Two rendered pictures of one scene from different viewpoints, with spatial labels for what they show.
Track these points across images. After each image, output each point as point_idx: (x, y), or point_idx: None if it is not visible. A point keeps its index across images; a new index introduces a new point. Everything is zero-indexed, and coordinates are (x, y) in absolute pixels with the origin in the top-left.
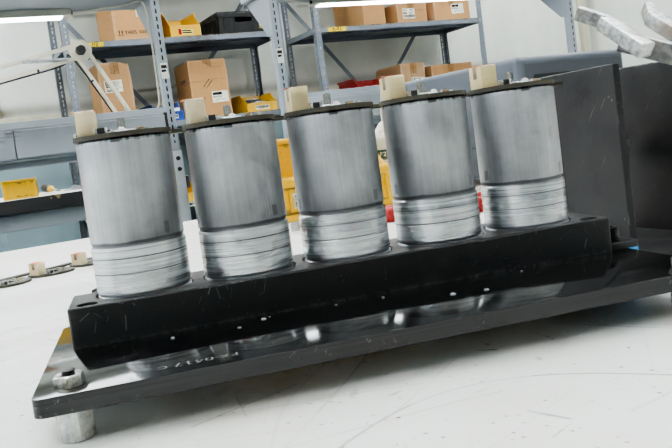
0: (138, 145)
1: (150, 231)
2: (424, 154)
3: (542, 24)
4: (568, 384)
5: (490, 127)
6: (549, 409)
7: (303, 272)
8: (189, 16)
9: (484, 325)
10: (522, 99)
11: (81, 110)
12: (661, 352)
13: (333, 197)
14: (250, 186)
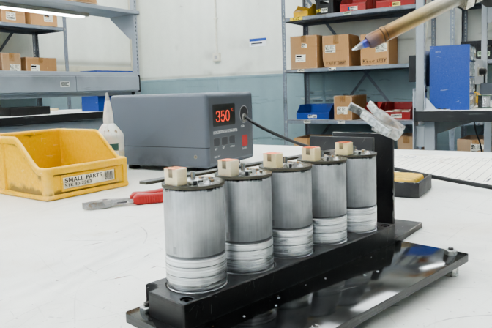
0: (220, 193)
1: (221, 247)
2: (332, 194)
3: (106, 38)
4: (466, 323)
5: (351, 176)
6: None
7: (289, 266)
8: None
9: (406, 294)
10: (368, 163)
11: None
12: (477, 302)
13: (298, 220)
14: (266, 216)
